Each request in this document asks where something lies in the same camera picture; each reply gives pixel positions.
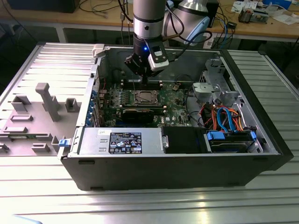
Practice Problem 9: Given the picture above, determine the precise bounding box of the small black tower box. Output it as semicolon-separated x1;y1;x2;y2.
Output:
205;0;220;28

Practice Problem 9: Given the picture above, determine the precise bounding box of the black PC case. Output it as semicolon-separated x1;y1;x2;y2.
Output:
60;42;294;192

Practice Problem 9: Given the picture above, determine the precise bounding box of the transformer device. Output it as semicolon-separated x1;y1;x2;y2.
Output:
238;7;268;24

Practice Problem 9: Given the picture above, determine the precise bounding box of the grey plastic case latch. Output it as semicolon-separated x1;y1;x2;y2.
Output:
92;43;106;58

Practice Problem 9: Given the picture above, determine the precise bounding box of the metal socket cover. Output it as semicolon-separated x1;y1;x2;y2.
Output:
135;91;158;104

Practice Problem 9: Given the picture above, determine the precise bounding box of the wooden desk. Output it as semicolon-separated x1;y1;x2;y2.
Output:
0;0;299;45

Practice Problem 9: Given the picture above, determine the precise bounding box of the hard disk in blue carrier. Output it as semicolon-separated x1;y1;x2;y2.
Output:
205;130;257;154

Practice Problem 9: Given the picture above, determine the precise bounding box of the black graphics card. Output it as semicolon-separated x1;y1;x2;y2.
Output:
121;108;155;124

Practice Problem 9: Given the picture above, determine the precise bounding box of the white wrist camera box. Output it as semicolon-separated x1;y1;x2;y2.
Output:
148;45;169;72

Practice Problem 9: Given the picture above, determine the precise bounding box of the grey metal drive cage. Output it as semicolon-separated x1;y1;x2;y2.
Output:
192;58;245;112

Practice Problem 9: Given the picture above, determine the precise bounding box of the silver CPU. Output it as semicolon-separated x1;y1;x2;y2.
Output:
139;92;154;103

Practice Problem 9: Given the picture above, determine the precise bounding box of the black equipment box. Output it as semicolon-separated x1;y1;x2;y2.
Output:
7;0;81;14

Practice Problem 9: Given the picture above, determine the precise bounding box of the black label sticker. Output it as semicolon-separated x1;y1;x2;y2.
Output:
109;132;142;154

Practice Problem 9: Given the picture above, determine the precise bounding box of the white paper sheet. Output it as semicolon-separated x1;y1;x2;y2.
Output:
231;1;249;12

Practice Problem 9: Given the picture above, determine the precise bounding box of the black plastic shroud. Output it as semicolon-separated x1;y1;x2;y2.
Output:
162;126;207;154

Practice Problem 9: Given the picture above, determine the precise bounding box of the grey power supply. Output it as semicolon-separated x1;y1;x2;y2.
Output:
78;127;164;155

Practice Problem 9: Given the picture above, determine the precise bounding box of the blue data wire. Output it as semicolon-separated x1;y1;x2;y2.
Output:
216;105;235;133

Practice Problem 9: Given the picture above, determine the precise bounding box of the grey parts rack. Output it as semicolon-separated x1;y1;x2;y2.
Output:
0;83;81;156

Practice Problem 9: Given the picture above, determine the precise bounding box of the orange wire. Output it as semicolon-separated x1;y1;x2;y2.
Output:
223;107;244;131

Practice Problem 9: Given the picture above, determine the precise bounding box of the green motherboard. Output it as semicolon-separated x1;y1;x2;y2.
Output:
93;79;194;128

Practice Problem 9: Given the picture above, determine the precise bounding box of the metal CPU socket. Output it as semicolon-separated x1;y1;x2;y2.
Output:
132;89;160;105

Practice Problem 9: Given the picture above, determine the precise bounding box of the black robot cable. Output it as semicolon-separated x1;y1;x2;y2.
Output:
168;29;214;63
163;0;185;40

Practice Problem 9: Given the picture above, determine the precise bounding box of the red wire bundle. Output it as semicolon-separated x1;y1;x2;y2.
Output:
200;104;212;128

